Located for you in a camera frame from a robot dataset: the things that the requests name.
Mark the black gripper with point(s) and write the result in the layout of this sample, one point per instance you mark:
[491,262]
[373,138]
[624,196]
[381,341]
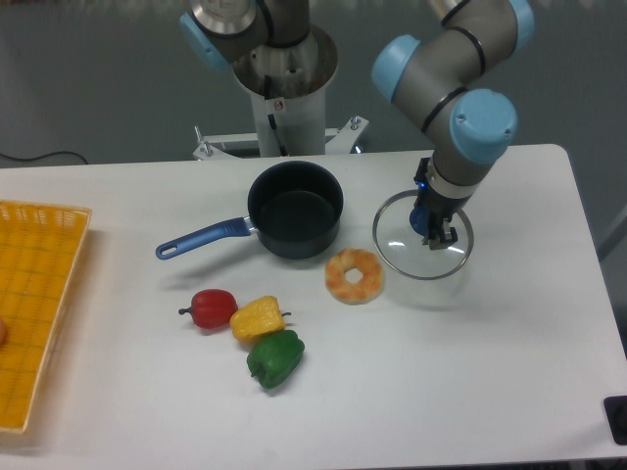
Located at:
[437,198]

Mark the glass lid blue knob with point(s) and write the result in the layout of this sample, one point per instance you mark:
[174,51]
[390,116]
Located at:
[413,254]

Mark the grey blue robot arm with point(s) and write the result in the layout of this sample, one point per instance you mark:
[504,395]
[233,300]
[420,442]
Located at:
[429,82]

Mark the yellow toy bell pepper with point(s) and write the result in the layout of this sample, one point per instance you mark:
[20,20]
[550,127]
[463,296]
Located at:
[257,319]

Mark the green toy bell pepper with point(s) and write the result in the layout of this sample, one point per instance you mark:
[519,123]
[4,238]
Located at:
[273,359]

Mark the red toy bell pepper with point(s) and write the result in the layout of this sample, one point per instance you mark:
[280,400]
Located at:
[211,308]

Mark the black device table corner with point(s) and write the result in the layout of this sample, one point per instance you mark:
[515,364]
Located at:
[616,414]

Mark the yellow plastic basket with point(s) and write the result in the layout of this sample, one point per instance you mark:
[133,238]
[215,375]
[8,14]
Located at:
[40,247]

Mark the white base frame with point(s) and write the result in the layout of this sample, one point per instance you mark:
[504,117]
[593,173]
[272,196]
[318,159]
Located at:
[338,141]

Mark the dark saucepan blue handle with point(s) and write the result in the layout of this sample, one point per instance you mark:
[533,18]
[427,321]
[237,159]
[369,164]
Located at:
[294,208]

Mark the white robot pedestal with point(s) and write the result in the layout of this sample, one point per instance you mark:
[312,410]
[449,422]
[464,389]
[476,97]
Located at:
[287,89]

